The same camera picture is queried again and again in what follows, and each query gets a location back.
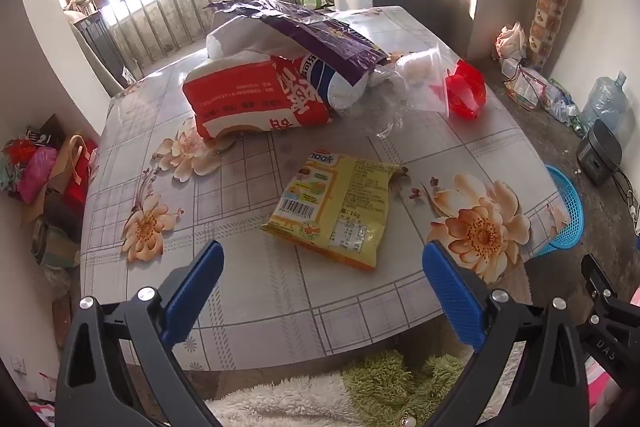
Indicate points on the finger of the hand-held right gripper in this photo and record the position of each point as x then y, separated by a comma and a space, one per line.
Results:
602, 292

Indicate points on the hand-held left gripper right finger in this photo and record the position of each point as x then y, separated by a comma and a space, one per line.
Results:
452, 287

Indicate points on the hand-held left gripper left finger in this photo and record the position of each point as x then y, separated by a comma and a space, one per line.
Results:
195, 287

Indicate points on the blue plastic basket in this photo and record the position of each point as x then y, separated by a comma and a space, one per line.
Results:
567, 212

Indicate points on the yellow snack packet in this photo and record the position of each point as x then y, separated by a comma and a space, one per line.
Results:
335, 207

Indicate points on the red and white tissue pack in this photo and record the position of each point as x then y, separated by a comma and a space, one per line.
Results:
235, 97

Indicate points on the pink cloth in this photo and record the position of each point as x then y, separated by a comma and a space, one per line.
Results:
605, 387

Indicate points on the floral tablecloth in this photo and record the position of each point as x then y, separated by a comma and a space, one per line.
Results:
240, 257

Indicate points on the green fluffy rug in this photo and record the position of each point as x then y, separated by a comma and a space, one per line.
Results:
395, 392

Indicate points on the black rice cooker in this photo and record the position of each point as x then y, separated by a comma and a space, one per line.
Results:
597, 152

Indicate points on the white fluffy blanket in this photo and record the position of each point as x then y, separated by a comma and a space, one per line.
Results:
280, 402

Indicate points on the pile of clear plastic bags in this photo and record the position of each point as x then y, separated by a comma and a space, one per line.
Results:
560, 104

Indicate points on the large blue water jug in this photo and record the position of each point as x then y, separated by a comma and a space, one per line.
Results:
602, 99

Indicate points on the red plastic bag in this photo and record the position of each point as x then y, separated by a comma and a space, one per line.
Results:
465, 94

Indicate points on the colourful printed plastic bag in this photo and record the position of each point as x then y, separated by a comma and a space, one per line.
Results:
525, 87

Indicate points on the clear plastic bag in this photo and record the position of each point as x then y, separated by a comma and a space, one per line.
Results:
420, 67

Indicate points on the pale pink plastic bag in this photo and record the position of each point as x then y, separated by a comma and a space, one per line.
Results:
510, 42

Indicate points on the white plastic bag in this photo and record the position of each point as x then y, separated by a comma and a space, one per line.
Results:
235, 37

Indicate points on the grey cabinet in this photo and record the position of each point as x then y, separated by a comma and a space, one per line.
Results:
425, 12

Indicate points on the purple snack bag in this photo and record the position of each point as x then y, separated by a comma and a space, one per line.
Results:
320, 37

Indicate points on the tall patterned cardboard box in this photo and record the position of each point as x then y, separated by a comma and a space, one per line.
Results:
547, 14

